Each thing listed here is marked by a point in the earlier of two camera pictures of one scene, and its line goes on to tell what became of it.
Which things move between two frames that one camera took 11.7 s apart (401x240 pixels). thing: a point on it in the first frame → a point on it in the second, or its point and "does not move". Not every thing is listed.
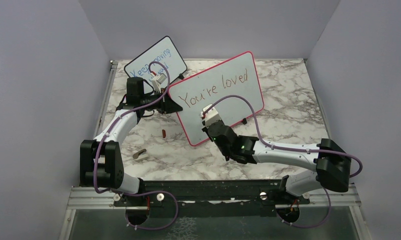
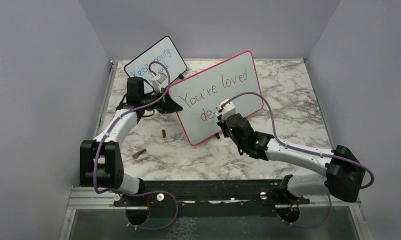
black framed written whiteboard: x=163 y=58 does not move
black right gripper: x=205 y=129 → x=222 y=125
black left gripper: x=167 y=105 does not move
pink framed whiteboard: x=237 y=77 does not move
